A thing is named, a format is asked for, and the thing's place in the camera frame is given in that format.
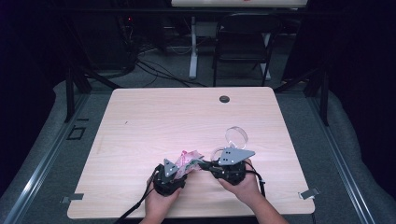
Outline grey table corner bracket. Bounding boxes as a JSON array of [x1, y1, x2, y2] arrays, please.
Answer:
[[300, 187, 320, 200], [60, 192, 85, 204]]

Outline black metal stand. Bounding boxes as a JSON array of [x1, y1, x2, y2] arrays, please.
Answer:
[[64, 66, 122, 123], [274, 66, 330, 127]]

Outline person's right hand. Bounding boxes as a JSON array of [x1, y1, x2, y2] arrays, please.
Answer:
[[218, 159, 261, 204]]

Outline aluminium floor rail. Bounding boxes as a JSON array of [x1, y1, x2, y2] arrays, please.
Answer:
[[3, 92, 92, 224], [306, 96, 376, 224]]

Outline pink plastic snack bag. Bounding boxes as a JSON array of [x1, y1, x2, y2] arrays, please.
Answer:
[[173, 149, 205, 181]]

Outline white desk leg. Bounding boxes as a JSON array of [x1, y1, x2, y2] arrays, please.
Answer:
[[189, 16, 199, 79]]

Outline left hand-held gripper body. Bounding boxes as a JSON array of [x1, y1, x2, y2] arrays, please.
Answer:
[[152, 158, 187, 197]]

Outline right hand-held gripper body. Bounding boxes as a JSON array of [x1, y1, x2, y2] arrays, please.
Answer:
[[213, 148, 256, 186]]

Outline black folding chair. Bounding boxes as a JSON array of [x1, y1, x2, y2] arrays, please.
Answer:
[[212, 12, 283, 88]]

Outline black floor cables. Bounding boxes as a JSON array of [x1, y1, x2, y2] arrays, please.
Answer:
[[134, 59, 208, 89]]

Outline black equipment cabinet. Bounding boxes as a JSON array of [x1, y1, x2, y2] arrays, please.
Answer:
[[73, 12, 138, 72]]

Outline clear glass jar with lid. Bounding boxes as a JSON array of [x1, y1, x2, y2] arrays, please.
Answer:
[[210, 125, 249, 162]]

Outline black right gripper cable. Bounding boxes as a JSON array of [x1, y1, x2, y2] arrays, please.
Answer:
[[244, 169, 267, 199]]

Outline person's left hand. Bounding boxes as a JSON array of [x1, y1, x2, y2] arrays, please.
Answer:
[[144, 189, 181, 218]]

